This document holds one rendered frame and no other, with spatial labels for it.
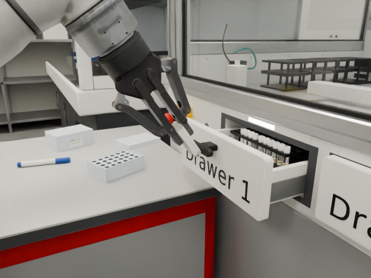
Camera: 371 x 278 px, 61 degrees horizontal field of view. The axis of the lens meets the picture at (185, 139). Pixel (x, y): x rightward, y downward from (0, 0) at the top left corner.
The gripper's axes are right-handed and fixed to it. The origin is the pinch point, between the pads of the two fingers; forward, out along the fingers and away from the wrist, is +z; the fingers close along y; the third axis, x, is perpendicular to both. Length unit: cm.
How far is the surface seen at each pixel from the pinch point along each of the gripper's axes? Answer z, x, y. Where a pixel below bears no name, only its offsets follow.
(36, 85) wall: 27, 424, -36
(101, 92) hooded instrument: 4, 80, 0
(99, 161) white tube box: 5.0, 29.9, -16.0
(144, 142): 16.7, 45.3, -2.5
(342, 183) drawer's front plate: 11.3, -21.1, 10.9
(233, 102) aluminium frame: 6.8, 9.4, 15.9
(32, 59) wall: -1, 424, -17
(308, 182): 15.2, -13.5, 10.3
